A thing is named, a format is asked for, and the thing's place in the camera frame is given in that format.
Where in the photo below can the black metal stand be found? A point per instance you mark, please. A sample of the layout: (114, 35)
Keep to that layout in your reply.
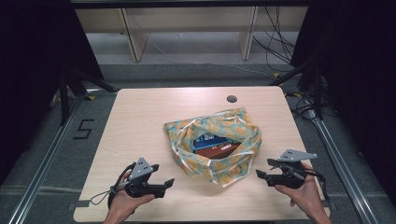
(317, 93)
(65, 93)

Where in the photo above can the red-brown box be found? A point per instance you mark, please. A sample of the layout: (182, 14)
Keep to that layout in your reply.
(218, 152)

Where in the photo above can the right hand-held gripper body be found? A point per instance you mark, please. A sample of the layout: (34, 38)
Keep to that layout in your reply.
(294, 155)

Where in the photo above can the person's left hand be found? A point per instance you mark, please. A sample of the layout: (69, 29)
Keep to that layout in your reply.
(123, 203)

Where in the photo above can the blue box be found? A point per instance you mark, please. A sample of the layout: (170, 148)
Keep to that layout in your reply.
(208, 142)

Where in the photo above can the dark curtain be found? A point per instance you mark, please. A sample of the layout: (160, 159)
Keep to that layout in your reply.
(31, 62)
(358, 77)

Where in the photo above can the person's right hand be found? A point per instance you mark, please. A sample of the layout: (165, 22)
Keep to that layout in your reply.
(306, 194)

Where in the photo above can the round grey table grommet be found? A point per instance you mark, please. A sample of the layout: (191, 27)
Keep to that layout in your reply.
(232, 99)

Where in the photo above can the aluminium floor rail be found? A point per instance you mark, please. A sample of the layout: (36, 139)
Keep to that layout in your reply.
(336, 146)
(46, 158)

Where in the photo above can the orange-print teal fabric bag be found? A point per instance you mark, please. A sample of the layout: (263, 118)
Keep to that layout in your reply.
(230, 127)

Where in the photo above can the light wooden desk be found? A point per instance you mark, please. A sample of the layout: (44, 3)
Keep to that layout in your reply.
(186, 18)

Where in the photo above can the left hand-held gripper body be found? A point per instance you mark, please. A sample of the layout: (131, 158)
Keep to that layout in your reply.
(140, 170)

